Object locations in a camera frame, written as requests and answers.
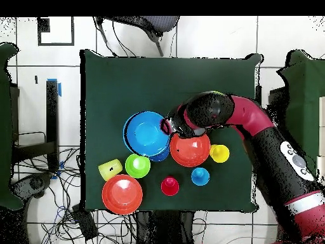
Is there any large light blue bowl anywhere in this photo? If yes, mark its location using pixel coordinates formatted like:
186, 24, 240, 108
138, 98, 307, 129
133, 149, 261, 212
123, 111, 171, 158

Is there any small dark blue bowl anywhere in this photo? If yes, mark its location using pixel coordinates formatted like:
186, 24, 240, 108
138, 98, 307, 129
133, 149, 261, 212
149, 147, 170, 163

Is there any orange bowl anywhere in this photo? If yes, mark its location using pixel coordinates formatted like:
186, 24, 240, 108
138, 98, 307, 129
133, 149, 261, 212
102, 174, 143, 216
169, 132, 211, 168

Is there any small green bowl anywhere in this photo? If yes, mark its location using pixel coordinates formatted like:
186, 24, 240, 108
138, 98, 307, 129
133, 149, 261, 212
124, 153, 151, 179

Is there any red cup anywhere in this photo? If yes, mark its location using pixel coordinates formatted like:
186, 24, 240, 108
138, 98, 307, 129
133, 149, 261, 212
160, 175, 180, 197

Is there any opaque yellow cup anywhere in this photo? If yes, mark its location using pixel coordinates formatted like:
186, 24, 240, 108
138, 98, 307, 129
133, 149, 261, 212
209, 144, 230, 164

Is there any light blue cup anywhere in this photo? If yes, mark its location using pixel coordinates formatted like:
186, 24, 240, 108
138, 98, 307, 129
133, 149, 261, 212
190, 166, 211, 187

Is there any translucent yellow cup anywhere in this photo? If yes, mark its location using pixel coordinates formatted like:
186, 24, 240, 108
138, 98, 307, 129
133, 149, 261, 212
98, 158, 123, 182

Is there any dark green tablecloth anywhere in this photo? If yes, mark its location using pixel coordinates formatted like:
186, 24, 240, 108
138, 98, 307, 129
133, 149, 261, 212
80, 49, 262, 213

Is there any grey office chair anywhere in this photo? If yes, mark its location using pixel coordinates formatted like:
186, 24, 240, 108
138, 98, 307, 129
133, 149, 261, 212
95, 16, 180, 57

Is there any blue tape strip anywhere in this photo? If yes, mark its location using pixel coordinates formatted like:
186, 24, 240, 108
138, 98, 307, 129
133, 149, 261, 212
46, 78, 62, 97
50, 160, 65, 180

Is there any black power strip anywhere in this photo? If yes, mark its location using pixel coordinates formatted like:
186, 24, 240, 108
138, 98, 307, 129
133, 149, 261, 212
71, 204, 99, 241

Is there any green table cloth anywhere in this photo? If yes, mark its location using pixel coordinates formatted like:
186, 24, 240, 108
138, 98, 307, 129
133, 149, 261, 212
0, 42, 25, 210
276, 49, 325, 179

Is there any black chair base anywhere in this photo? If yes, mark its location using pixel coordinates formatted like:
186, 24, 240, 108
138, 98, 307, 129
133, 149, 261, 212
11, 172, 55, 207

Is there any floor cable bundle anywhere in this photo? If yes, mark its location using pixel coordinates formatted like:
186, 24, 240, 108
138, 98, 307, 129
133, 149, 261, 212
15, 146, 138, 244

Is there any black square frame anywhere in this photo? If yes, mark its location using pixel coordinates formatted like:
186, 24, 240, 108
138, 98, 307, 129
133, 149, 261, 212
37, 16, 75, 47

